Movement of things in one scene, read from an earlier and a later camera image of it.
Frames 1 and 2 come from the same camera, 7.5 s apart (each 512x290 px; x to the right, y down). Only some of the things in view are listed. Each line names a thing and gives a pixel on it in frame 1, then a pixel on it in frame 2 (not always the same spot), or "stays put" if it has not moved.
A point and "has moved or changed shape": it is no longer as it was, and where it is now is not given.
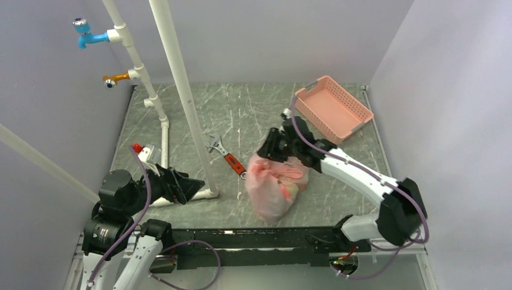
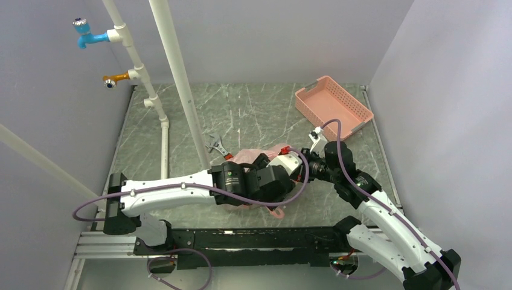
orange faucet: [110, 81] stays put
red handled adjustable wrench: [217, 144] stays put
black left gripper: [176, 185] → [261, 163]
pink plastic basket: [331, 110] stays put
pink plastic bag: [273, 185] has moved or changed shape
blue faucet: [83, 27] stays put
